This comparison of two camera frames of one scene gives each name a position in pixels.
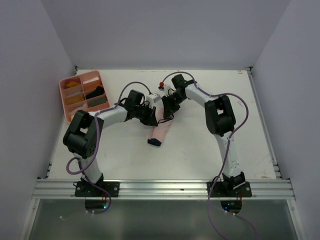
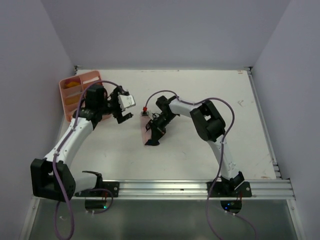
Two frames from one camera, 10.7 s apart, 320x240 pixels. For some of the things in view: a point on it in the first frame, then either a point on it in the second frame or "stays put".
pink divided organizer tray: x=86 y=92 stays put
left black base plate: x=84 y=189 stays put
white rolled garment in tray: x=91 y=80 stays put
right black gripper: x=169 y=108 -> x=158 y=131
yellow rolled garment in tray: x=72 y=84 stays put
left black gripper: x=150 y=120 -> x=114 y=96
